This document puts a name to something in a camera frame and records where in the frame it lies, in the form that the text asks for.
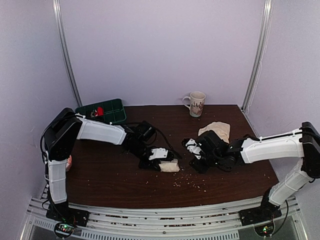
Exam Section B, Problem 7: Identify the red item in tray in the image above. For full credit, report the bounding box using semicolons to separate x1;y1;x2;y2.
90;106;104;118

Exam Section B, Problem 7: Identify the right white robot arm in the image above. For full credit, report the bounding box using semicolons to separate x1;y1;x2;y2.
182;121;320;221

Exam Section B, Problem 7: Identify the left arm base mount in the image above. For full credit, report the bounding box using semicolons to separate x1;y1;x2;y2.
45;208;90;227

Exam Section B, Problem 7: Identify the white patterned ceramic mug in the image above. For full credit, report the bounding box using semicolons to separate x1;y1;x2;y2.
182;91;206;118

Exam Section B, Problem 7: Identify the left aluminium frame post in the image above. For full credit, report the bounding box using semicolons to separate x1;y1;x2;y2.
52;0;83;107

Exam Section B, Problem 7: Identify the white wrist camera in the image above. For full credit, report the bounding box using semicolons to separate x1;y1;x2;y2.
181;138;202;160
148;147;169;161

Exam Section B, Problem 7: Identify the cream underwear navy trim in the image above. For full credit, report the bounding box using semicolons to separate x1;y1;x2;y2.
198;121;231;144

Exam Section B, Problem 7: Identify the right aluminium frame post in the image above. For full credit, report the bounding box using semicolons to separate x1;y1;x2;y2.
241;0;274;113

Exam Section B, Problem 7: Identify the aluminium frame post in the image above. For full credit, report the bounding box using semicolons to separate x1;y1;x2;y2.
52;0;83;107
241;0;274;113

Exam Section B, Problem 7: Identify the cream boxer underwear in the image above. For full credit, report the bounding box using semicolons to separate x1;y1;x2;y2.
159;159;180;173

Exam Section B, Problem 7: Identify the green compartment tray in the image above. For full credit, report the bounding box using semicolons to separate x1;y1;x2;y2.
74;98;127;125

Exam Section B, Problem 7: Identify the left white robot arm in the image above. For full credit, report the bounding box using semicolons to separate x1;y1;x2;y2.
40;107;169;222

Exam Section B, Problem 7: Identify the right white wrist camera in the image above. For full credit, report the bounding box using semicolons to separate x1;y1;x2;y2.
181;138;202;160

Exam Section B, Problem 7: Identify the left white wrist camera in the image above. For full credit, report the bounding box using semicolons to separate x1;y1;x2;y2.
148;147;169;161

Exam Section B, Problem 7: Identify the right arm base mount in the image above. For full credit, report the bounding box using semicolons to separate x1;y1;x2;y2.
238;207;282;226

